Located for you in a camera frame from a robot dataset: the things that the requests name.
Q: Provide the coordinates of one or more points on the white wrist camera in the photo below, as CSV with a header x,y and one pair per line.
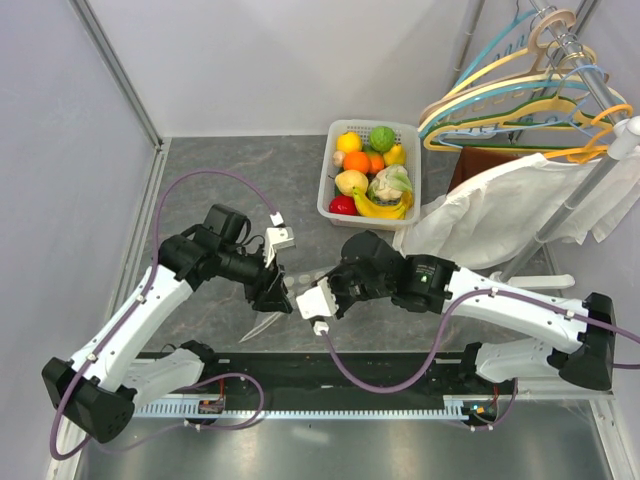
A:
x,y
317,301
276,239

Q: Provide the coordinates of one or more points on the white cauliflower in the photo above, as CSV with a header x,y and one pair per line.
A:
x,y
389,184

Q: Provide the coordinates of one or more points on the slotted cable duct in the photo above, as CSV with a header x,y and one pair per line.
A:
x,y
324,404

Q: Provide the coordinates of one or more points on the white cloth garment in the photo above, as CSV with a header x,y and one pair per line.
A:
x,y
489,218

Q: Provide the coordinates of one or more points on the yellow lemon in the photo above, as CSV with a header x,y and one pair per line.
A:
x,y
349,142

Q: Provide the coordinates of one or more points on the beige clothes hanger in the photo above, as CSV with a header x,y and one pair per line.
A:
x,y
514,64

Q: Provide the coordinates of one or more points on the green bumpy fruit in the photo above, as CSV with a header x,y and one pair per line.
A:
x,y
382,138

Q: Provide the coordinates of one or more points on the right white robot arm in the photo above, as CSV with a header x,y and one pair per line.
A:
x,y
566,338

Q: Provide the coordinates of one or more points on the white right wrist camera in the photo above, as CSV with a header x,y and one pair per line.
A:
x,y
317,301

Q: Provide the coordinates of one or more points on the brown folded cloth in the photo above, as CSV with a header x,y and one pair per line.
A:
x,y
473,161

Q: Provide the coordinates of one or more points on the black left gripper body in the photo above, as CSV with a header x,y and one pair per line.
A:
x,y
255,288

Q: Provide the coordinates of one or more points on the small yellow pepper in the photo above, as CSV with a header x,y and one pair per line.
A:
x,y
396,155

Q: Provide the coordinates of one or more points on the garlic bulb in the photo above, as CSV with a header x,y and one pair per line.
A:
x,y
338,158

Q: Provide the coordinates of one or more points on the red apple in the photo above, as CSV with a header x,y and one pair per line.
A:
x,y
343,205

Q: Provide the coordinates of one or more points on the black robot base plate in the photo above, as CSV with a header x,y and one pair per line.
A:
x,y
309,372

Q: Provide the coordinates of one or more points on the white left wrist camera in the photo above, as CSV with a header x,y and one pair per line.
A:
x,y
276,239

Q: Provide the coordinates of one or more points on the green clothes hanger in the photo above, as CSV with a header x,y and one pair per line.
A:
x,y
554,113

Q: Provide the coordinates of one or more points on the aluminium frame post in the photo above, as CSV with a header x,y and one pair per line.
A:
x,y
103,45

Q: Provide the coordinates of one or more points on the orange fruit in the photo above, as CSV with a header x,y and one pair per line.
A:
x,y
357,161

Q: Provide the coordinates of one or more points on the yellow banana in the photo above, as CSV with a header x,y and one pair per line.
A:
x,y
368,208

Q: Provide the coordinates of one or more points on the orange clothes hanger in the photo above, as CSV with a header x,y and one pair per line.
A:
x,y
584,154

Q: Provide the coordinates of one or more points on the small tangerine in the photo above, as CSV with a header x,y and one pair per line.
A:
x,y
377,163

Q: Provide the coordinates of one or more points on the white rack base foot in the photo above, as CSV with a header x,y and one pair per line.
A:
x,y
538,282

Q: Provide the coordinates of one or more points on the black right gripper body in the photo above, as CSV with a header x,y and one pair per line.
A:
x,y
348,288

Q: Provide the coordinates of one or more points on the yellow pear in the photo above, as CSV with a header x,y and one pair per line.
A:
x,y
348,180

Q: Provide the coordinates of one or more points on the clear polka dot zip bag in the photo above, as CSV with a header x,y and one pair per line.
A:
x,y
294,283

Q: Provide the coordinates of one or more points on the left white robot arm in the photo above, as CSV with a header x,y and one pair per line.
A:
x,y
97,389

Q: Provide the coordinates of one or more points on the white perforated plastic basket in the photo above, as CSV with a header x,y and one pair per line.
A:
x,y
371,175

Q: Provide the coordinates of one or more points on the yellow clothes hanger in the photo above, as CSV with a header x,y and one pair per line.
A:
x,y
517,93

